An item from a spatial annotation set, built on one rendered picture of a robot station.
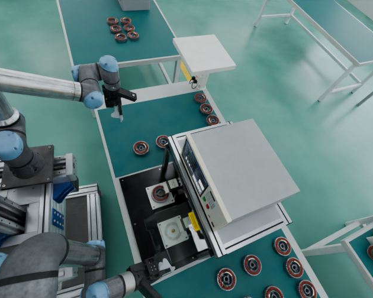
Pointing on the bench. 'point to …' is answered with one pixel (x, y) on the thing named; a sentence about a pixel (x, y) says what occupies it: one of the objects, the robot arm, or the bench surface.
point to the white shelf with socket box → (203, 57)
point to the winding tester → (238, 172)
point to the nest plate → (158, 201)
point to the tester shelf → (276, 223)
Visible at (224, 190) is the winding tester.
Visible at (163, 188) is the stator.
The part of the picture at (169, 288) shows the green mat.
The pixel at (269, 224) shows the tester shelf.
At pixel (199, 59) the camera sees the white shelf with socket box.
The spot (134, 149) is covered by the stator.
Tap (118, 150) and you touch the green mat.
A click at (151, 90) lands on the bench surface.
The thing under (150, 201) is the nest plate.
